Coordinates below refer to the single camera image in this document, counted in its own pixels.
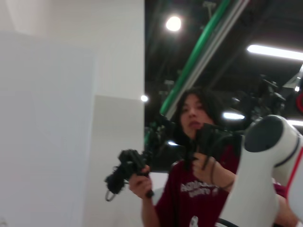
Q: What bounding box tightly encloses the person's right hand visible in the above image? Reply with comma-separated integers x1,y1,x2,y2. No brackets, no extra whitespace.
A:
129,165,154,199

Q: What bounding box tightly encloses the long ceiling light strip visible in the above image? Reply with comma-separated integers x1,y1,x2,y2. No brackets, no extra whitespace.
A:
247,44,303,61

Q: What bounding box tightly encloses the person's right forearm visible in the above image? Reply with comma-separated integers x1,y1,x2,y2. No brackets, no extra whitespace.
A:
139,193,160,227

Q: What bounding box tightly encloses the black background stand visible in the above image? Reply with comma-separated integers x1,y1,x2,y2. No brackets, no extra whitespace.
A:
145,113,176,171

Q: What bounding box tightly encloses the black handheld teleoperation controller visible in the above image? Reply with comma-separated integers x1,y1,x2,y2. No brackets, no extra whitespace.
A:
104,148,156,203
182,122,244,171

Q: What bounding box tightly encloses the green ceiling pipe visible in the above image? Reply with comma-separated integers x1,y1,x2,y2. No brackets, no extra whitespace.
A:
160,0,232,116

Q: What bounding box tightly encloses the person's left forearm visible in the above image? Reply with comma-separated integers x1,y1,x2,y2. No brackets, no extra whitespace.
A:
212,163,237,190

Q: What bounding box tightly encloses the person in maroon shirt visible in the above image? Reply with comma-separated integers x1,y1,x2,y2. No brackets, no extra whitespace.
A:
153,87,294,227

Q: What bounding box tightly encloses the grey ceiling rail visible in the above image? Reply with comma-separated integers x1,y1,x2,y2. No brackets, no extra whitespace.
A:
165,0,252,119

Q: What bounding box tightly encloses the red ring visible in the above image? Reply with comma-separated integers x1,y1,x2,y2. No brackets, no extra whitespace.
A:
295,93,303,114

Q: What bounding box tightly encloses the person's left hand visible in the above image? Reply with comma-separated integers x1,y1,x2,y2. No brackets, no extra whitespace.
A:
193,152,218,184

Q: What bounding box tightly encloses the black background equipment rig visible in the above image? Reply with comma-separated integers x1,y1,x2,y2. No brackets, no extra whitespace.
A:
255,74,287,117

